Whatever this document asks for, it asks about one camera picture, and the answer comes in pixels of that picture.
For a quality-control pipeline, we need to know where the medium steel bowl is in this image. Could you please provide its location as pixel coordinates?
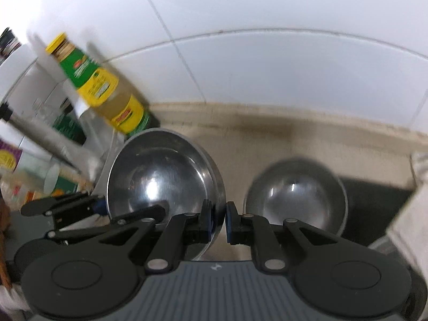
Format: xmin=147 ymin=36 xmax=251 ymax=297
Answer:
xmin=105 ymin=127 xmax=227 ymax=262

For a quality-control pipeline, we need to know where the small steel bowl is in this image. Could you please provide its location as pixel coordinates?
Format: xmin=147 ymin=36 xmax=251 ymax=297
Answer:
xmin=243 ymin=157 xmax=349 ymax=236

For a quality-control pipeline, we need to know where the clear plastic bag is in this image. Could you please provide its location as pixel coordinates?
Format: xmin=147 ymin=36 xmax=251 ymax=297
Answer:
xmin=20 ymin=33 xmax=119 ymax=188

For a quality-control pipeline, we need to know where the green label seasoning jar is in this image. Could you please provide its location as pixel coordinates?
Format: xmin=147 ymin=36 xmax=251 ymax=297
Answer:
xmin=52 ymin=99 xmax=86 ymax=146

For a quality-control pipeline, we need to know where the white dish cloth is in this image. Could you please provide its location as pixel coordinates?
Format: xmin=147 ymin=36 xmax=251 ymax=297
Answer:
xmin=386 ymin=152 xmax=428 ymax=280

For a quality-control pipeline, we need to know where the yellow label oil bottle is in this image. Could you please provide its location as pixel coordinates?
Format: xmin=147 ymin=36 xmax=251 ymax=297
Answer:
xmin=46 ymin=33 xmax=160 ymax=137

